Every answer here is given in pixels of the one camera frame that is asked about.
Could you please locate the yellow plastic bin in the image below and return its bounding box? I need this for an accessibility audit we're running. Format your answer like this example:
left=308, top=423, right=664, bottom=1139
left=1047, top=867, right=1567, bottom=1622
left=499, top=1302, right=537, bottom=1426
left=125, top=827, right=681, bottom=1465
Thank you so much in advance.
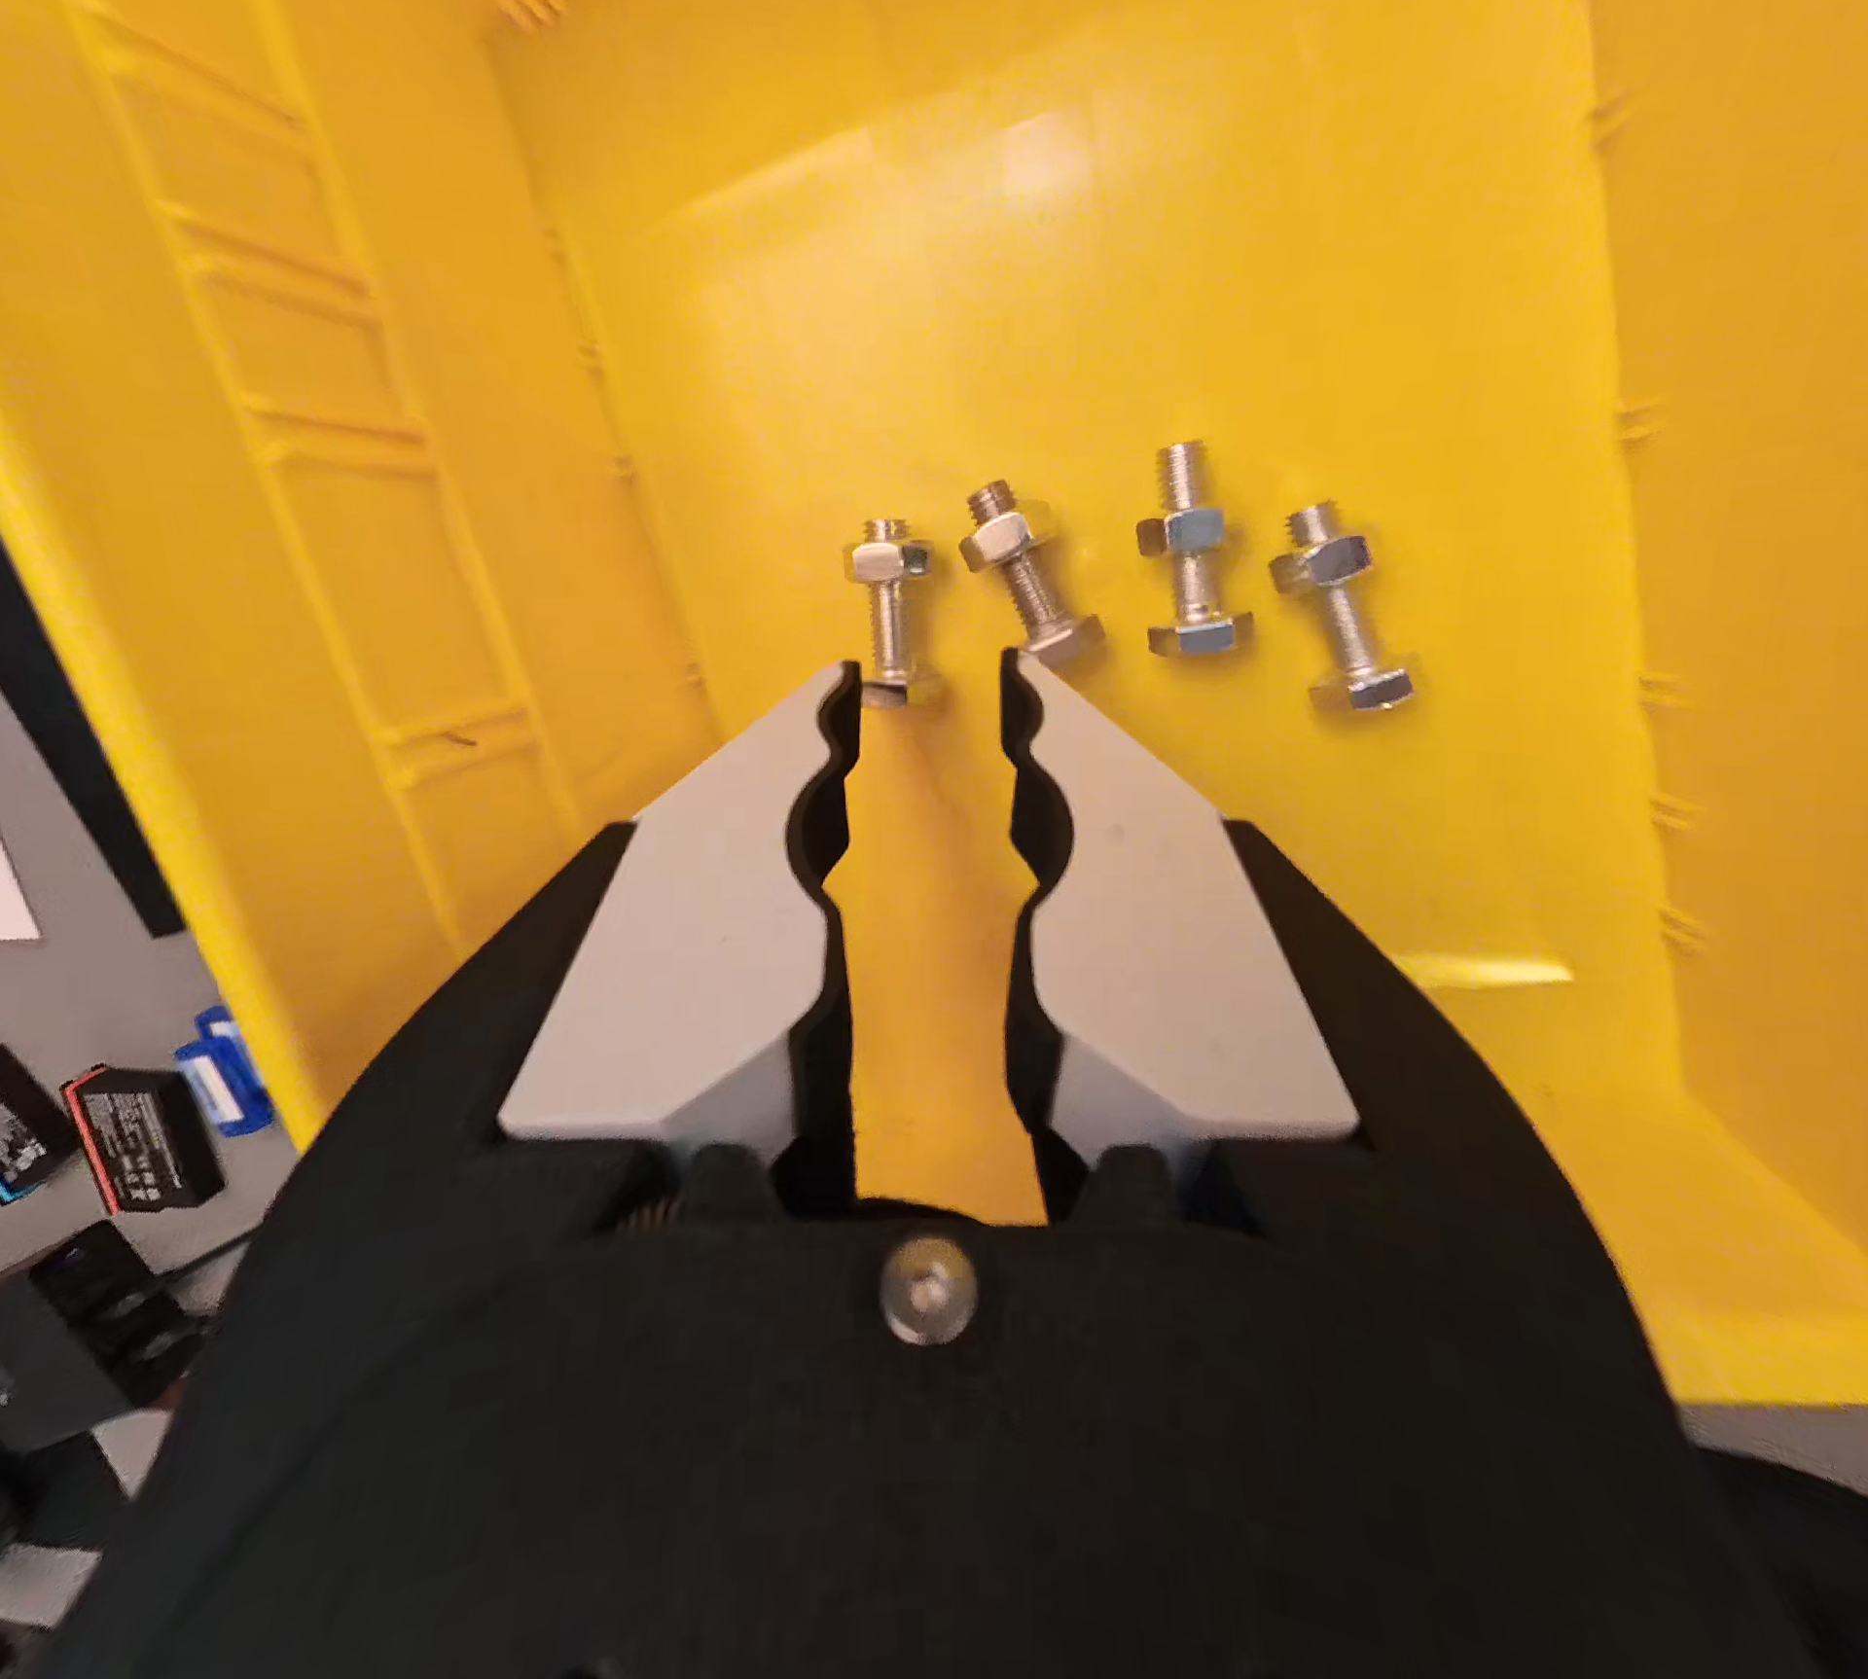
left=0, top=0, right=1868, bottom=1410

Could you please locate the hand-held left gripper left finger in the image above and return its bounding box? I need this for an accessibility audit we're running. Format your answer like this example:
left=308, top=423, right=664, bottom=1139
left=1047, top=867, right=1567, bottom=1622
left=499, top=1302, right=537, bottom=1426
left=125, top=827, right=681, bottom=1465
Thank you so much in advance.
left=500, top=661, right=862, bottom=1214

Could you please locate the black device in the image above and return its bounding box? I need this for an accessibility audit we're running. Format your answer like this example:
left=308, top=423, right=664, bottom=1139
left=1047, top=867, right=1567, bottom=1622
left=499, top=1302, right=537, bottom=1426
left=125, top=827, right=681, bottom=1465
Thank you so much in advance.
left=25, top=1220, right=206, bottom=1406

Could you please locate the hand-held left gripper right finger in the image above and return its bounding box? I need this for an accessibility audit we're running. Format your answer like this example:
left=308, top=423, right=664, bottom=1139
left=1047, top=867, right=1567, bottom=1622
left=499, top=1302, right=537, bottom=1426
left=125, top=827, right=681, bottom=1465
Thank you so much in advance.
left=999, top=649, right=1361, bottom=1223

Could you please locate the black battery blue edge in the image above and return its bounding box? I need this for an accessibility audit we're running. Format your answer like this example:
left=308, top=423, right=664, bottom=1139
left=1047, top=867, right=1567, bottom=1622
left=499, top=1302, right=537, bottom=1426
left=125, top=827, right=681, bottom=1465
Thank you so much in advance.
left=0, top=1047, right=82, bottom=1206

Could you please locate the black fabric seat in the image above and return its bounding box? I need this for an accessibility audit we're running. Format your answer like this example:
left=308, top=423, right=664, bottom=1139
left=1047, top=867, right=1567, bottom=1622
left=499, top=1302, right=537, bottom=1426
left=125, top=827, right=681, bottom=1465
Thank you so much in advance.
left=1693, top=1445, right=1868, bottom=1679

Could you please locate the black battery red edge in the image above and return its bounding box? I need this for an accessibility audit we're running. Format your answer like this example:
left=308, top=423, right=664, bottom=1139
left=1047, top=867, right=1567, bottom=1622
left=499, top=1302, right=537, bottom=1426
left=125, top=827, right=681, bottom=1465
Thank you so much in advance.
left=61, top=1066, right=229, bottom=1218

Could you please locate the silver hex bolt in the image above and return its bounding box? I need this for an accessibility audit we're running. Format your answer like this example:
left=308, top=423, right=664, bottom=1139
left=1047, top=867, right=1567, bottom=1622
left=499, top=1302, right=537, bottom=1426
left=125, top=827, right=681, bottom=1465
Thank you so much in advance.
left=1147, top=442, right=1257, bottom=662
left=862, top=518, right=948, bottom=712
left=968, top=481, right=1107, bottom=667
left=1284, top=501, right=1417, bottom=714

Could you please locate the blue white small pack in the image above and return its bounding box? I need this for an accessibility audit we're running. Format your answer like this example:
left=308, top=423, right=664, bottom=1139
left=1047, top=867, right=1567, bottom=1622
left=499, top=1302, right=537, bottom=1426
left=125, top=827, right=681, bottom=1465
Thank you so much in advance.
left=174, top=1003, right=278, bottom=1137

